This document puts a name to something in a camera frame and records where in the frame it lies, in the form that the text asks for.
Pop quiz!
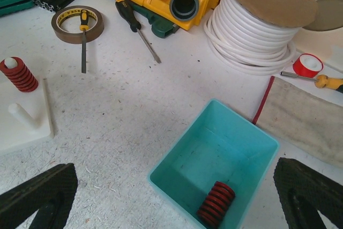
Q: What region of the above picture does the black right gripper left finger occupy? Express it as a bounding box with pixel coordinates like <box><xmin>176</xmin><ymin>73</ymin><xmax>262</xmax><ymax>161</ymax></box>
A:
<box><xmin>1</xmin><ymin>163</ymin><xmax>78</xmax><ymax>228</ymax></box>

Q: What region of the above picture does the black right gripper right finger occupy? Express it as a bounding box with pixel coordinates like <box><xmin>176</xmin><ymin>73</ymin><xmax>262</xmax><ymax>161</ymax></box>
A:
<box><xmin>273</xmin><ymin>158</ymin><xmax>342</xmax><ymax>228</ymax></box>

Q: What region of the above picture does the teal spring tray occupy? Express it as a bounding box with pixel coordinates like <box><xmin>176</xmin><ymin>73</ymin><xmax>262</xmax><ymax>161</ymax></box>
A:
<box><xmin>148</xmin><ymin>99</ymin><xmax>279</xmax><ymax>228</ymax></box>

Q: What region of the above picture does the beige work glove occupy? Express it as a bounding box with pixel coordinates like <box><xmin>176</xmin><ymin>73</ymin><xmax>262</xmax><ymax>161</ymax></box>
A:
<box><xmin>252</xmin><ymin>76</ymin><xmax>342</xmax><ymax>168</ymax></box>

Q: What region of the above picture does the yellow black nut driver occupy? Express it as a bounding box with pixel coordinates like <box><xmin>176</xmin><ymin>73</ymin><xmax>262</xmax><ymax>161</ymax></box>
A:
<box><xmin>280</xmin><ymin>71</ymin><xmax>343</xmax><ymax>93</ymax></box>

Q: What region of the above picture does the red white tape roll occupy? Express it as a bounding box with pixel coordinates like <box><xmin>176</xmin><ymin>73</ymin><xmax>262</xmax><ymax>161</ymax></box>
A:
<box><xmin>293</xmin><ymin>53</ymin><xmax>324</xmax><ymax>78</ymax></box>

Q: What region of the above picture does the brown tape roll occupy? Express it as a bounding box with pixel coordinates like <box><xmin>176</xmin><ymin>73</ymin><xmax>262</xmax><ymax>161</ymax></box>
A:
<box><xmin>51</xmin><ymin>5</ymin><xmax>104</xmax><ymax>44</ymax></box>

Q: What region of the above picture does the small yellow black screwdriver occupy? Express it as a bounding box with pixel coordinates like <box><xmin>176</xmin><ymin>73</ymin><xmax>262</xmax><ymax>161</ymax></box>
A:
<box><xmin>79</xmin><ymin>9</ymin><xmax>89</xmax><ymax>73</ymax></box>

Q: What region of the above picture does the long black yellow screwdriver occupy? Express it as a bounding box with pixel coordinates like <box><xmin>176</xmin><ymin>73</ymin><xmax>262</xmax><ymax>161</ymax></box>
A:
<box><xmin>115</xmin><ymin>0</ymin><xmax>161</xmax><ymax>64</ymax></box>

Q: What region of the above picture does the white peg base plate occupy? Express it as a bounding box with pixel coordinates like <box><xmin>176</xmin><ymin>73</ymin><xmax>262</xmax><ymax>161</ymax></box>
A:
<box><xmin>1</xmin><ymin>57</ymin><xmax>54</xmax><ymax>155</ymax></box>

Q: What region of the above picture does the white cable coil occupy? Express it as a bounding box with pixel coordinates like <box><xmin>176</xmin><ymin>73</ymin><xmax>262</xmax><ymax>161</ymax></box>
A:
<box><xmin>203</xmin><ymin>0</ymin><xmax>319</xmax><ymax>76</ymax></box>

